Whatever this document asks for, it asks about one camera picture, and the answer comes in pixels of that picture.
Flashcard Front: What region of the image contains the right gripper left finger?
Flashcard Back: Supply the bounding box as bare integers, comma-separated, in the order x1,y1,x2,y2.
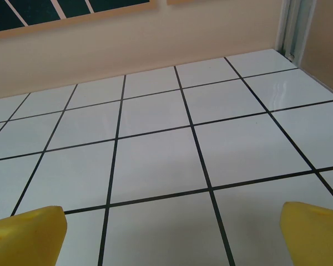
0,205,68,266

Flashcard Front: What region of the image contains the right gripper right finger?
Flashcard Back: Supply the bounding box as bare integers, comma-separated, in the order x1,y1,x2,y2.
280,201,333,266

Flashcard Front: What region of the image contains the aluminium corner post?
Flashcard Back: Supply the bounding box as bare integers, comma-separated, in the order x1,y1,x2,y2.
276,0,316,62

